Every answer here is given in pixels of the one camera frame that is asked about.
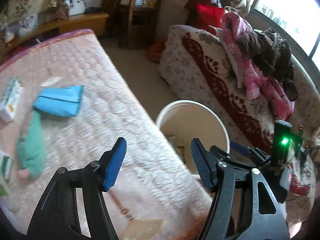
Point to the white trash bin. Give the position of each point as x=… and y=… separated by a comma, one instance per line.
x=183, y=120

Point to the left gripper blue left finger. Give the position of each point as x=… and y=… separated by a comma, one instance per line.
x=114, y=163

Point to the wooden chair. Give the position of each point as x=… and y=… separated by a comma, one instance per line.
x=137, y=23

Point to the green fluffy sock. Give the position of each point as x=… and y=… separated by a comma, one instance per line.
x=30, y=147

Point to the window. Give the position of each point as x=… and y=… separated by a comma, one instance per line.
x=298, y=18

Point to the red pillow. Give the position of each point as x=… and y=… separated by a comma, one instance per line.
x=209, y=17

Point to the green white medicine box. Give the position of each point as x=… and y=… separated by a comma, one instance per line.
x=6, y=164

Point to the blue snack bag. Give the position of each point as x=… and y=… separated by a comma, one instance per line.
x=64, y=102

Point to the pink floral blanket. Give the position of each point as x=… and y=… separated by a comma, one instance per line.
x=248, y=75

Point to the white green milk carton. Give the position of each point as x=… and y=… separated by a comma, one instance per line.
x=10, y=100

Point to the dark clothes pile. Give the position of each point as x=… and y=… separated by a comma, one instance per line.
x=272, y=55

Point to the floral yellow draped cloth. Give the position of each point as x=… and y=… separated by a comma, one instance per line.
x=16, y=10

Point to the wooden tv cabinet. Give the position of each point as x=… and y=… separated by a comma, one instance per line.
x=95, y=22

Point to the floral sofa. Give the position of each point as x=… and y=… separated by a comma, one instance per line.
x=196, y=67

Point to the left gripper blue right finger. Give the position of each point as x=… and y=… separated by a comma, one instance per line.
x=205, y=164

